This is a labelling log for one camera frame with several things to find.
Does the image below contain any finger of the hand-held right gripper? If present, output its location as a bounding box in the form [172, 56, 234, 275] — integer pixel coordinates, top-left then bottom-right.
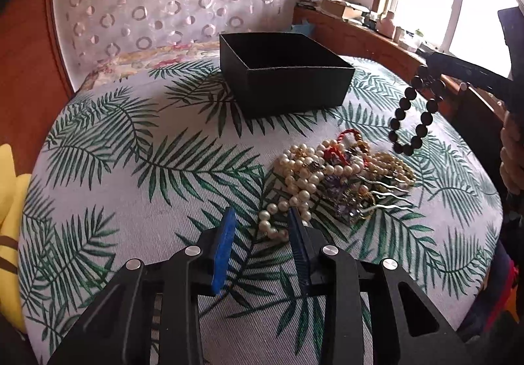
[421, 50, 512, 93]

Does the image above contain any red cord bracelet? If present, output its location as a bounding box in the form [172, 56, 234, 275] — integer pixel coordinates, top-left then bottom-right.
[323, 130, 365, 163]

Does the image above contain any black bead bracelet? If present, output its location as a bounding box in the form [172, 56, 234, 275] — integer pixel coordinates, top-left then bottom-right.
[389, 64, 447, 156]

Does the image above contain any floral blanket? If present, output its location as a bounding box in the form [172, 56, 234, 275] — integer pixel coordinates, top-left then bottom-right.
[80, 41, 222, 83]

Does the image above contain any black jewelry box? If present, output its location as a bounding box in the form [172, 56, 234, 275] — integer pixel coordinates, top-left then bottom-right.
[219, 33, 355, 119]

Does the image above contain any light blue cloth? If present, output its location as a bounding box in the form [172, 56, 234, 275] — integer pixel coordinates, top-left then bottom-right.
[291, 19, 314, 38]

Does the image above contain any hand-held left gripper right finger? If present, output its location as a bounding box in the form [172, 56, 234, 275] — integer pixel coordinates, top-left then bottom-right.
[287, 207, 486, 365]

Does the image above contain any yellow plush toy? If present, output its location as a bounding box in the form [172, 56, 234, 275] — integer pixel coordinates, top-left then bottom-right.
[0, 143, 31, 327]

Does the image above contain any long wooden cabinet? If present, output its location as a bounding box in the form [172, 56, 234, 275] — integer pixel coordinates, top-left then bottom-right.
[292, 7, 508, 132]

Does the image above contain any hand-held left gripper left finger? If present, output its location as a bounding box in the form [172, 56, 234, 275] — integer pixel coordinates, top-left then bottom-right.
[47, 207, 238, 365]

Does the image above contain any white pearl necklace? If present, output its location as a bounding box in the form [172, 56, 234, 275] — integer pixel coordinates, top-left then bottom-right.
[258, 143, 328, 241]

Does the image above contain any silver hair comb pin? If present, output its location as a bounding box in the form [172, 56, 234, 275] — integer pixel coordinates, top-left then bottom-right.
[323, 173, 373, 222]

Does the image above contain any person's right hand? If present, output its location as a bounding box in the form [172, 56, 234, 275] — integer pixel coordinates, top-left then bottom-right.
[500, 109, 524, 192]

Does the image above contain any white plastic jug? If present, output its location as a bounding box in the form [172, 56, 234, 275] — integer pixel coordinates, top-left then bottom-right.
[377, 11, 396, 36]

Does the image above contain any cardboard box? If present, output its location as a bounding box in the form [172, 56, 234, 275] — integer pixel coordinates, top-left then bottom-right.
[319, 0, 369, 20]

